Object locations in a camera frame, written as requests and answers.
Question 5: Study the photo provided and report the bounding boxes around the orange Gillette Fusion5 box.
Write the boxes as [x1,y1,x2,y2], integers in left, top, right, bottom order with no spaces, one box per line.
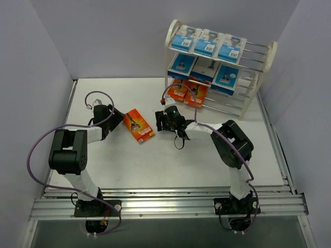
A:
[184,83,208,107]
[123,108,155,144]
[167,79,191,102]

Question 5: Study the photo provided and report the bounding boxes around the grey Harry's box blue razor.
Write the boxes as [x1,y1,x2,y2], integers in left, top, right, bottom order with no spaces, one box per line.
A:
[189,57,220,83]

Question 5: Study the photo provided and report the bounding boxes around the clear Gillette blister pack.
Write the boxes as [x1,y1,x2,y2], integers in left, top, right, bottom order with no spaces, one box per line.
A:
[170,25,202,52]
[193,29,225,57]

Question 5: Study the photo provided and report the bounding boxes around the white Gillette Skinguard razor pack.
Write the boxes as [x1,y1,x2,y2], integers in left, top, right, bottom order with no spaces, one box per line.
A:
[217,34,247,64]

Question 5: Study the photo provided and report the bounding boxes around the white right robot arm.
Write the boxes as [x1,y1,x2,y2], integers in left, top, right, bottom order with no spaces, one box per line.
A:
[155,106,254,213]

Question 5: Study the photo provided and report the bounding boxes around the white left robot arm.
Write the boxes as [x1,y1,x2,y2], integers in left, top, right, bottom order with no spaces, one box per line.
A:
[49,104,125,216]

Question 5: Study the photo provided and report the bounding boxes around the cream metal-rod shelf rack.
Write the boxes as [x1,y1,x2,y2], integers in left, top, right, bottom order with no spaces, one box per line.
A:
[164,19,278,120]

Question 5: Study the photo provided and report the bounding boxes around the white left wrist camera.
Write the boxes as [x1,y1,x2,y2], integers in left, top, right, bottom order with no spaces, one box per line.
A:
[86,99,103,111]

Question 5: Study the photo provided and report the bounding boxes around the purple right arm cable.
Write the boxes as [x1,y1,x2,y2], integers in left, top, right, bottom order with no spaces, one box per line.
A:
[161,83,261,232]

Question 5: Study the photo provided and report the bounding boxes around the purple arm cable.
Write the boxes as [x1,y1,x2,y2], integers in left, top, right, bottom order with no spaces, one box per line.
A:
[161,83,261,232]
[27,90,122,235]

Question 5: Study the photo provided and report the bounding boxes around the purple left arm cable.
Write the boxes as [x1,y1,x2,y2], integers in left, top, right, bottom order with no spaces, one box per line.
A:
[27,90,122,235]

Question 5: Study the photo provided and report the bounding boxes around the aluminium mounting rail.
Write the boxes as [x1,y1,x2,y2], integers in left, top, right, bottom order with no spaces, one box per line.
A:
[29,185,308,221]

